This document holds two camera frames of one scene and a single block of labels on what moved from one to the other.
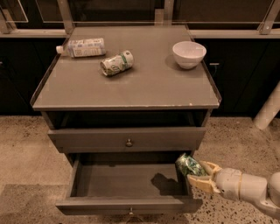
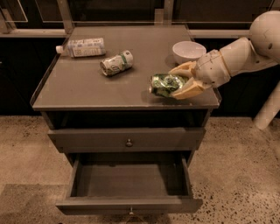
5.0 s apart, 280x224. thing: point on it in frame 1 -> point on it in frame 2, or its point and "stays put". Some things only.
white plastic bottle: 83,47 stays put
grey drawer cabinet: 124,101 stays put
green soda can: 189,166 -> 165,85
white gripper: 229,179 -> 210,69
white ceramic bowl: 189,54 stays put
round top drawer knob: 129,143 stays put
